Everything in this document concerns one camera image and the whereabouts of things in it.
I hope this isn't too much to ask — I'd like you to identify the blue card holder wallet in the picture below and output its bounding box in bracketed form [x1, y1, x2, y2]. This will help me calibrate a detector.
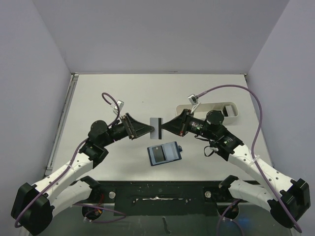
[147, 142, 183, 166]

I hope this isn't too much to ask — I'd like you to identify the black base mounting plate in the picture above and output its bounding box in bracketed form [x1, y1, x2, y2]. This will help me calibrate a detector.
[81, 181, 234, 216]

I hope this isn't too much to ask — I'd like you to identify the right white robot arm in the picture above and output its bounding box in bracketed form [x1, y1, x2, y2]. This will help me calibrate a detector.
[161, 109, 311, 229]

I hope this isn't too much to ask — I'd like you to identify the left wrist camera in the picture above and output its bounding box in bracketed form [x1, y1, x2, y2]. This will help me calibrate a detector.
[111, 100, 124, 115]

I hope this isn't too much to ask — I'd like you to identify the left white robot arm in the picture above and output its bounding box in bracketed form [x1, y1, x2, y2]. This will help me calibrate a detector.
[11, 113, 154, 235]

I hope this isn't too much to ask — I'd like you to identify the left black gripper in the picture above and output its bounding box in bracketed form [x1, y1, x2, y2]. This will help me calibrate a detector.
[101, 113, 154, 147]

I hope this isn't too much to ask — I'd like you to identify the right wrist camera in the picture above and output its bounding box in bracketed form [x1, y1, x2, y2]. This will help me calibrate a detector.
[188, 94, 200, 113]

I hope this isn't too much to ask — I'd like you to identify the black credit card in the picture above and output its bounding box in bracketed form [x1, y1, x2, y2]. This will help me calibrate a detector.
[152, 146, 166, 163]

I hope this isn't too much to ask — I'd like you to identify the black cable loop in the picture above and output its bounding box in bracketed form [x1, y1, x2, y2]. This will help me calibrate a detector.
[203, 145, 220, 157]

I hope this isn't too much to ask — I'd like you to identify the white oblong tray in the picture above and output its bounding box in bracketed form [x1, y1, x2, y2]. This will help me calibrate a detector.
[175, 101, 239, 126]

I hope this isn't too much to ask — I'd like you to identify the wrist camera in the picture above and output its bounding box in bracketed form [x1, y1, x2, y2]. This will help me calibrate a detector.
[188, 94, 200, 113]
[111, 100, 124, 115]

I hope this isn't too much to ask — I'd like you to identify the aluminium rail left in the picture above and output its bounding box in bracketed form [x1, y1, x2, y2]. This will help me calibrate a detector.
[45, 73, 79, 176]

